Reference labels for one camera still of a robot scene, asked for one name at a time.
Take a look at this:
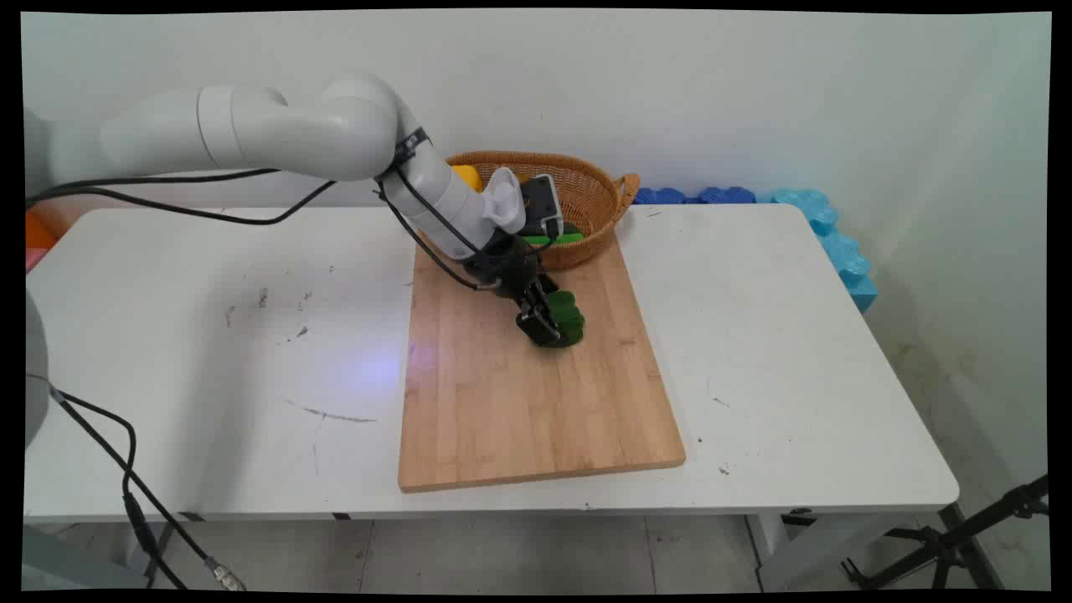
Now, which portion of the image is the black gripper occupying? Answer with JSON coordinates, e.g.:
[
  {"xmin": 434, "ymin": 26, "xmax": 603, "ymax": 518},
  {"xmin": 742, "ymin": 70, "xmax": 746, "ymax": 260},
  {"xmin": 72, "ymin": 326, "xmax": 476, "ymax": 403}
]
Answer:
[{"xmin": 463, "ymin": 233, "xmax": 564, "ymax": 348}]

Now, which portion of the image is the green bell pepper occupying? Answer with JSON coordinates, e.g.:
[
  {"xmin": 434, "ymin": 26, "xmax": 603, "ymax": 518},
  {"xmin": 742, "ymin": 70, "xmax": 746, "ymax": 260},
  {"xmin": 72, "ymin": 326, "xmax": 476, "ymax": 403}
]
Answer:
[{"xmin": 540, "ymin": 290, "xmax": 586, "ymax": 349}]

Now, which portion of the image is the bamboo cutting board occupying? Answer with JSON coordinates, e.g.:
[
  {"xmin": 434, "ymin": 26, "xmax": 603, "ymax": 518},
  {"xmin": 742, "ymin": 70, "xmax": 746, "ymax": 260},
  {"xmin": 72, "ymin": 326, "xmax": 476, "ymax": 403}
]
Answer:
[{"xmin": 398, "ymin": 229, "xmax": 688, "ymax": 493}]

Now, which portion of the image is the woven wicker basket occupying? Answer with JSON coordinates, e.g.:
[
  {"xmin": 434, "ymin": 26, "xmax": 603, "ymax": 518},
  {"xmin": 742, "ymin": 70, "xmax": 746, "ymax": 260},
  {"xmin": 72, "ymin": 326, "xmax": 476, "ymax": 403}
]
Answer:
[{"xmin": 444, "ymin": 151, "xmax": 642, "ymax": 271}]

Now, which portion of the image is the light blue foam strip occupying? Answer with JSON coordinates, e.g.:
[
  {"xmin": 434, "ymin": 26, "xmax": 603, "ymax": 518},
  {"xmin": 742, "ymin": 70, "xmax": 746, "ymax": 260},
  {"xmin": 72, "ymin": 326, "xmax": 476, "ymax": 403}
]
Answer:
[{"xmin": 770, "ymin": 188, "xmax": 879, "ymax": 315}]

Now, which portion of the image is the white table leg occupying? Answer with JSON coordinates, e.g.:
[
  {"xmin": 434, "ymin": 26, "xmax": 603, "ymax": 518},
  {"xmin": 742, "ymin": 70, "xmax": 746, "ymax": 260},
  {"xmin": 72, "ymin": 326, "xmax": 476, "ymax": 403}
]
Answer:
[{"xmin": 745, "ymin": 509, "xmax": 926, "ymax": 592}]

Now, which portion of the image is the black tripod stand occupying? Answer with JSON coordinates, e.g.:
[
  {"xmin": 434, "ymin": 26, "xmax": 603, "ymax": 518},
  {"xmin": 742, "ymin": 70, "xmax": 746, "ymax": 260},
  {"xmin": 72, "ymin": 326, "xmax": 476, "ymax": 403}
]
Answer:
[{"xmin": 840, "ymin": 473, "xmax": 1050, "ymax": 591}]

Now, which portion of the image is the orange foam block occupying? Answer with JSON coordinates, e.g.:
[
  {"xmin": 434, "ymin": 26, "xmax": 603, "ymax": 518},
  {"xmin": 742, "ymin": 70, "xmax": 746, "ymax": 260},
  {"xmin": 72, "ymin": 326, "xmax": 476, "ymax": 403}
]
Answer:
[{"xmin": 25, "ymin": 209, "xmax": 61, "ymax": 251}]

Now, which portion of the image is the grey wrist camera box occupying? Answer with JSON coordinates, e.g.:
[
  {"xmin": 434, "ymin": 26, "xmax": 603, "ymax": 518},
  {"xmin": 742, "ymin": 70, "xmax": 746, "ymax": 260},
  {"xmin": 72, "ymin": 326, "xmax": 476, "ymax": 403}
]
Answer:
[{"xmin": 519, "ymin": 173, "xmax": 565, "ymax": 240}]

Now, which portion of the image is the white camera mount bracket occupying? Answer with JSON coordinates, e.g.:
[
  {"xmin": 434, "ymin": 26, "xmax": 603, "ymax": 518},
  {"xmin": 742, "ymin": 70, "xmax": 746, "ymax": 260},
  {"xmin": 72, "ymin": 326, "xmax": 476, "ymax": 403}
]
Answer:
[{"xmin": 483, "ymin": 166, "xmax": 528, "ymax": 236}]

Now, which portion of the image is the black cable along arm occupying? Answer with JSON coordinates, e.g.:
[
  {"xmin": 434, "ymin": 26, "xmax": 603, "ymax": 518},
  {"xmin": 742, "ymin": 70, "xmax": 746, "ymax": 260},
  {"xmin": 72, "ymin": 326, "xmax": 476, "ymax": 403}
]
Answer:
[{"xmin": 25, "ymin": 155, "xmax": 505, "ymax": 292}]

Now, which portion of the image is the black cable with metal connector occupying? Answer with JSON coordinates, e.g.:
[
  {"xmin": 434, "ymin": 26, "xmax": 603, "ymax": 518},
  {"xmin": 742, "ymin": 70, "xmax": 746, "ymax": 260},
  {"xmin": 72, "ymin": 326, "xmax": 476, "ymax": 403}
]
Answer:
[{"xmin": 25, "ymin": 372, "xmax": 247, "ymax": 592}]

